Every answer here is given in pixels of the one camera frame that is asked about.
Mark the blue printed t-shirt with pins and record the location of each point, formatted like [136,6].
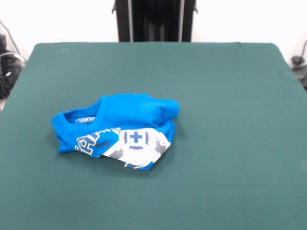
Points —
[129,112]

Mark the dark green table cloth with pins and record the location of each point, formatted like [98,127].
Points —
[216,143]

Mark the dark stand base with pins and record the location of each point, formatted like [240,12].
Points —
[297,60]
[8,72]

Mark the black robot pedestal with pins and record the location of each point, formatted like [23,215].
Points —
[156,21]

